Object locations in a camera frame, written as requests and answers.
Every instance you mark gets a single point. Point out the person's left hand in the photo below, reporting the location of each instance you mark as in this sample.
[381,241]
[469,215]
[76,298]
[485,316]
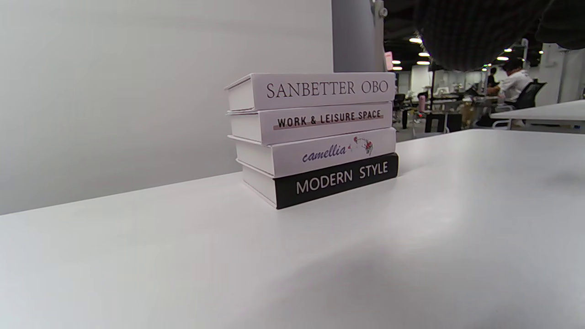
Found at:
[470,32]

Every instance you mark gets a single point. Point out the white book overlapping letters print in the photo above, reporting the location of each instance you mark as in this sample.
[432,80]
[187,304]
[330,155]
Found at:
[320,89]

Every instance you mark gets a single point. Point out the white book red-lined spine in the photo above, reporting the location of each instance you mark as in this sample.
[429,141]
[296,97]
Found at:
[320,121]

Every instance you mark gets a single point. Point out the white book floral label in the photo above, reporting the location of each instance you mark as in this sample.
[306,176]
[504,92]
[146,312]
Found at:
[329,151]

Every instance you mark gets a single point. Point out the white book black spine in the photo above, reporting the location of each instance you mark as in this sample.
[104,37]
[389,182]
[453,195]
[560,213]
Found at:
[338,180]

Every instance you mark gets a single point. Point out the ceiling light panels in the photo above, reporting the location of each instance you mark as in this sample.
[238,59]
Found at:
[416,50]

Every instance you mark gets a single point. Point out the black office chair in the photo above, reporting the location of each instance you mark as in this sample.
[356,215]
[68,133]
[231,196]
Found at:
[525,96]

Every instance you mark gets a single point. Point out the pink water bottle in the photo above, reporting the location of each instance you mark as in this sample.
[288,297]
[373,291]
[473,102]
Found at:
[421,103]

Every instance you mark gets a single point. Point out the white neighbouring table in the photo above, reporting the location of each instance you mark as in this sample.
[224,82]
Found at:
[544,112]

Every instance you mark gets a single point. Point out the grey partition panel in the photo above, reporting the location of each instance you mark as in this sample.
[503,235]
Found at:
[356,36]

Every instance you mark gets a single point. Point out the white backdrop board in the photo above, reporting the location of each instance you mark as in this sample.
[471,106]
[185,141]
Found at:
[137,91]

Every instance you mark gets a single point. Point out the white metal support frame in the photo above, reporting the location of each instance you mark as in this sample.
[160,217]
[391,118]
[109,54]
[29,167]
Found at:
[378,27]

